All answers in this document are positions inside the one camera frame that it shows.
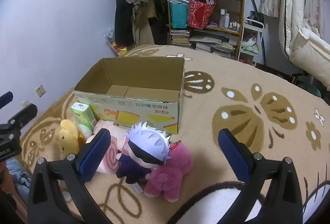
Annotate yellow bear plush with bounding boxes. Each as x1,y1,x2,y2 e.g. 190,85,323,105
54,119,87,160

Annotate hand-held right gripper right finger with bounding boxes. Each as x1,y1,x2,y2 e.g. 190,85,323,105
218,129,303,224

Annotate light blue fuzzy cloth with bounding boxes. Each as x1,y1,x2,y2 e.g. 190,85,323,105
5,158,33,199

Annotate fluffy white plush yellow pompoms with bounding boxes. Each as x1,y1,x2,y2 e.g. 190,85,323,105
77,123,94,140

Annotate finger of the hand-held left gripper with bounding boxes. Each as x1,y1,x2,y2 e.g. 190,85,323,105
0,91,13,109
7,104,38,128

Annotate cardboard box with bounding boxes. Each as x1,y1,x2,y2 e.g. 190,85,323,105
73,57,186,135

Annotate red patterned gift bag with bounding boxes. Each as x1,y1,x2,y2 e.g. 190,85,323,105
188,0,216,30

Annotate clear plastic bag of toys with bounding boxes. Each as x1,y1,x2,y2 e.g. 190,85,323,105
104,28,129,57

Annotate stack of books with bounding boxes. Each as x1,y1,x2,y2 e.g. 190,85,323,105
170,29,192,46

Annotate green and white carton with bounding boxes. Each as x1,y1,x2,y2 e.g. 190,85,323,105
70,101,99,138

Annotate teal bag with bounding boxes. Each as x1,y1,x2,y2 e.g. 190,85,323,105
169,0,190,29

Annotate wooden shelf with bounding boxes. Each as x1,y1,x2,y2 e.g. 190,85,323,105
165,0,245,59

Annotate white cart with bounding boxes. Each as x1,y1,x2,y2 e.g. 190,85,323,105
238,18,265,67

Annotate pink bear plush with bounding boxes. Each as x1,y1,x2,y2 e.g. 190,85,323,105
144,139,194,203

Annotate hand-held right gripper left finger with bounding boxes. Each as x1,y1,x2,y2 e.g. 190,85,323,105
27,128,112,224

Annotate pile of papers and books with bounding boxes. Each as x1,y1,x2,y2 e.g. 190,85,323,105
189,29,240,58

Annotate white-haired doll plush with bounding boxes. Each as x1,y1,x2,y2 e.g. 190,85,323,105
115,121,172,193

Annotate black hanging coat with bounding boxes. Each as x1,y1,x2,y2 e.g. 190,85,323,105
114,0,136,48

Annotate beige hanging coat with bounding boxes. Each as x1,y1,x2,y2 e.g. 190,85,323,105
131,0,155,45

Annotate white cushioned recliner chair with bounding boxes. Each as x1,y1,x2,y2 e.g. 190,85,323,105
278,0,330,88

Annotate pale green bundle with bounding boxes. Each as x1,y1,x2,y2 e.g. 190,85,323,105
242,41,259,54

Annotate pink swirl plush pillow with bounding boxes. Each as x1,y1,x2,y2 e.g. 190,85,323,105
85,119,129,174

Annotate dark hanging clothes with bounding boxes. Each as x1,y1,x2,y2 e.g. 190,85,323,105
152,0,171,45

